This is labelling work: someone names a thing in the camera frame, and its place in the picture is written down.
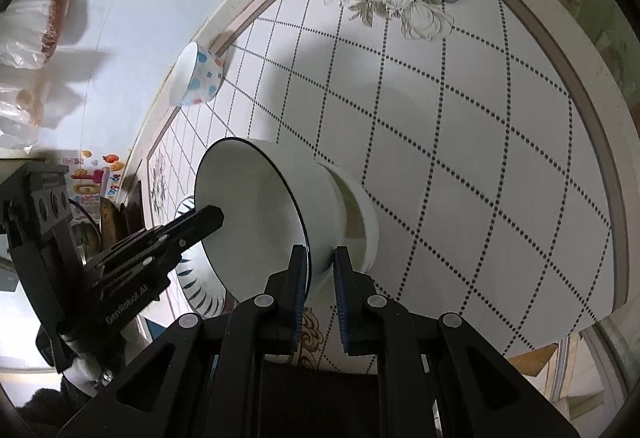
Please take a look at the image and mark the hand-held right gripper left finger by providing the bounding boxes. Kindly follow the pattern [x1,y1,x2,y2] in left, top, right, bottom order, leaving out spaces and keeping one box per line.
[57,244,308,438]

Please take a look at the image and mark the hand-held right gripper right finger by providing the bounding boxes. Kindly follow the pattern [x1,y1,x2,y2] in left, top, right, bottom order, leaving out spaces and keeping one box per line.
[334,245,581,438]

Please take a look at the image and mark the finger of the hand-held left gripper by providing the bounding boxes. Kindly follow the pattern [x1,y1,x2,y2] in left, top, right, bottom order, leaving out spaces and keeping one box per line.
[85,204,226,291]

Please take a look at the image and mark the white bowl with dark rim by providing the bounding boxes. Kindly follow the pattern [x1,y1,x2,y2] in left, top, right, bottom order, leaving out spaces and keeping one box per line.
[194,137,379,314]

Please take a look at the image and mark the blue striped plate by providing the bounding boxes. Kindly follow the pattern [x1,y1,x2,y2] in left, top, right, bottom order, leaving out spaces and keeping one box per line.
[175,193,236,319]

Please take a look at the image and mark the plastic bag with pale food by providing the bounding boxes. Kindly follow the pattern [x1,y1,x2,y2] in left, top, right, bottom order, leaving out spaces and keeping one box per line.
[0,83,51,149]

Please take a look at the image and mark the white bowl with coloured dots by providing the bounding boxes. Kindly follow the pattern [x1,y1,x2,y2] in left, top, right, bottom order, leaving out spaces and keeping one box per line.
[166,41,228,107]

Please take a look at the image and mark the diamond pattern floral tablecloth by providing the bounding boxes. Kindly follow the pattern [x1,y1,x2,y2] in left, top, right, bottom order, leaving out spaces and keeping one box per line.
[140,0,621,379]

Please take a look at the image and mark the plastic bag with red food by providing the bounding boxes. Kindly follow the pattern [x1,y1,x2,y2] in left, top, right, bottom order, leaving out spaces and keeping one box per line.
[0,0,91,69]

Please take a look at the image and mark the colourful wall stickers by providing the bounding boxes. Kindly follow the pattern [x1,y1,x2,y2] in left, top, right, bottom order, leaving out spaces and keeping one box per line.
[65,149,126,214]

